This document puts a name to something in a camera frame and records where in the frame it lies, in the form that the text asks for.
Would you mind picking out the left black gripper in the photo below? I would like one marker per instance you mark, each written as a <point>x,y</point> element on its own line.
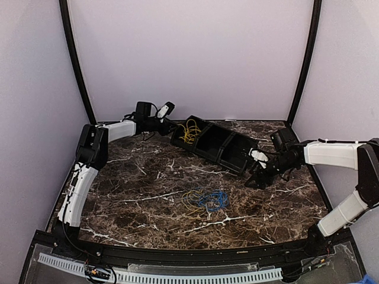
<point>167,125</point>

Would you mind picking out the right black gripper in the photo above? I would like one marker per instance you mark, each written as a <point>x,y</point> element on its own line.
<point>257,175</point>

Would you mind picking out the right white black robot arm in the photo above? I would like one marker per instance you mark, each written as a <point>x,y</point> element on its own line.
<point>347,169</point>

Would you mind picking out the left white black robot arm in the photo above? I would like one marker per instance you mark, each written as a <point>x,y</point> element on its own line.
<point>92,154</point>

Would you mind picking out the black three-compartment bin tray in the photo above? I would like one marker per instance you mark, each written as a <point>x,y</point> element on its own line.
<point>214,143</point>

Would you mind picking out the blue object bottom corner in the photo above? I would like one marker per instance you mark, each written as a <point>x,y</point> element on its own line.
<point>367,280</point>

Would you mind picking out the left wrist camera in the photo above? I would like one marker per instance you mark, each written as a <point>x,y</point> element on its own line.
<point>164,111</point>

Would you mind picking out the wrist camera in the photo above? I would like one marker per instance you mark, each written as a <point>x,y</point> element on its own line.
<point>253,155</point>
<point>164,111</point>

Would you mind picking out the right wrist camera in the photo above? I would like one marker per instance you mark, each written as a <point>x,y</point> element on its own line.
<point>253,155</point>

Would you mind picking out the black front rail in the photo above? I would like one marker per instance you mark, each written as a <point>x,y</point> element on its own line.
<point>286,254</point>

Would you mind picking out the left black frame post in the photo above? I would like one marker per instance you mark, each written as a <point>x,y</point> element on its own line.
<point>76,66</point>

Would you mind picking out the black frame post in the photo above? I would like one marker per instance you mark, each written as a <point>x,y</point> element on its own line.
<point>76,66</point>
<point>308,54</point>

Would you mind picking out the white slotted cable duct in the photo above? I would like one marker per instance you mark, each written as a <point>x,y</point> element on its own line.
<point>138,273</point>

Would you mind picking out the right black frame post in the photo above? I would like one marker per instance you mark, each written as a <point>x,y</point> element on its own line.
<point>308,54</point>

